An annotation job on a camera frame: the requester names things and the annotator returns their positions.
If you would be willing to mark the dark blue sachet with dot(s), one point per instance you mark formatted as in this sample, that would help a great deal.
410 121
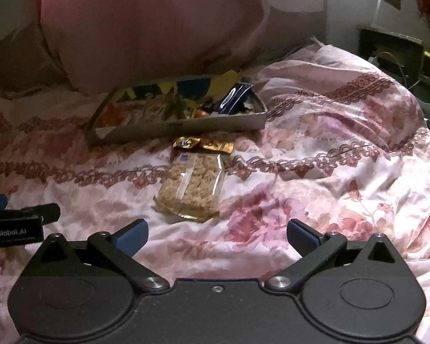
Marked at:
232 102

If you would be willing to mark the puffed rice cake packet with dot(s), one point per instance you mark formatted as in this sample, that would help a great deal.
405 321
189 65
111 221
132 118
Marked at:
191 187

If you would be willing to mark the large pink pillow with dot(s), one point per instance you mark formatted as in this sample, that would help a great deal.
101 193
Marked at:
101 45

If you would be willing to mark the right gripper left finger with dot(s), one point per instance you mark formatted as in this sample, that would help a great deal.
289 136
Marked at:
125 242

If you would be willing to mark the white noodle food pouch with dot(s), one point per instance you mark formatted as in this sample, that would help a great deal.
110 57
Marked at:
118 114

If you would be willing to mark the brown headboard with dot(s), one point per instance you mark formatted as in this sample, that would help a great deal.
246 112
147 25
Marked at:
25 62

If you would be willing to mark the gold foil snack wrapper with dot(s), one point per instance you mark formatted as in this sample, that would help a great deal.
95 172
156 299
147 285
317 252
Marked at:
203 144

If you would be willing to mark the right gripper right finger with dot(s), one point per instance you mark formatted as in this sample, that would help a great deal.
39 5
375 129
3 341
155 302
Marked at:
310 243

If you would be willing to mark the floral pink bedsheet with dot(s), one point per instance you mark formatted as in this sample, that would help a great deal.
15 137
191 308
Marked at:
344 148

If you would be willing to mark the grey tray yellow lining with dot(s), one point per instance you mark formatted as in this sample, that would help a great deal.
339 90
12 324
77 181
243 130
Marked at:
179 107

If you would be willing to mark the dark bedside table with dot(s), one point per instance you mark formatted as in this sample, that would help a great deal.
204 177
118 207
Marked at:
396 54

